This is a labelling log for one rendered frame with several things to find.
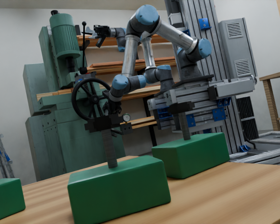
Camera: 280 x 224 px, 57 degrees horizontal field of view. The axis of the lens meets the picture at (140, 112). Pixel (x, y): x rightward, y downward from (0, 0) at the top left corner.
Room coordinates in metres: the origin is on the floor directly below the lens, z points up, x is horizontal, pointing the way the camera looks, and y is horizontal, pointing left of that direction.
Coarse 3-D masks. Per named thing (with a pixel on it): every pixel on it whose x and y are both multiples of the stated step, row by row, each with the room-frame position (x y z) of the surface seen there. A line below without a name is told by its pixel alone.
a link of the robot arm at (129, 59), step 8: (128, 24) 1.53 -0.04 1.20; (128, 32) 1.54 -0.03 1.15; (136, 32) 1.54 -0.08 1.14; (128, 40) 1.54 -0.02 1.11; (136, 40) 1.55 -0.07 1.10; (128, 48) 1.53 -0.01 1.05; (136, 48) 1.55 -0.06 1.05; (128, 56) 1.52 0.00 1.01; (128, 64) 1.51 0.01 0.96; (128, 72) 1.50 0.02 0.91
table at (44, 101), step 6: (102, 90) 1.87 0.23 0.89; (48, 96) 1.68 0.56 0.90; (54, 96) 1.69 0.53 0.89; (60, 96) 1.71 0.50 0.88; (66, 96) 1.73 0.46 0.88; (78, 96) 1.68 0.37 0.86; (84, 96) 1.70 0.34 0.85; (102, 96) 1.86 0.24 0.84; (42, 102) 1.66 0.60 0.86; (48, 102) 1.67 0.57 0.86; (54, 102) 1.69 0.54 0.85; (60, 102) 1.71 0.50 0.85; (66, 102) 1.73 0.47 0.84; (42, 108) 1.79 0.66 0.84
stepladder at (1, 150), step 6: (0, 144) 2.16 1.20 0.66; (0, 150) 2.15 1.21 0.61; (0, 156) 2.30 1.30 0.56; (6, 156) 2.18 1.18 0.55; (0, 162) 2.16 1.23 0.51; (6, 162) 2.16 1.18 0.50; (12, 162) 2.28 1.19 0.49; (0, 168) 2.15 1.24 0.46; (6, 174) 2.31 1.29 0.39; (12, 174) 2.20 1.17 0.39
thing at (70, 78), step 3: (72, 72) 1.89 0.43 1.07; (75, 72) 1.90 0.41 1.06; (78, 72) 1.91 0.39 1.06; (69, 75) 1.89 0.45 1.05; (72, 75) 1.89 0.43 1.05; (66, 78) 1.97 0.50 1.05; (69, 78) 1.90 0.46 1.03; (72, 78) 1.88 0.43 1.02; (66, 81) 1.99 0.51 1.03; (69, 81) 1.91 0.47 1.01; (72, 81) 1.88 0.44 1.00; (69, 84) 1.97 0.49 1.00; (72, 84) 2.00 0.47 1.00
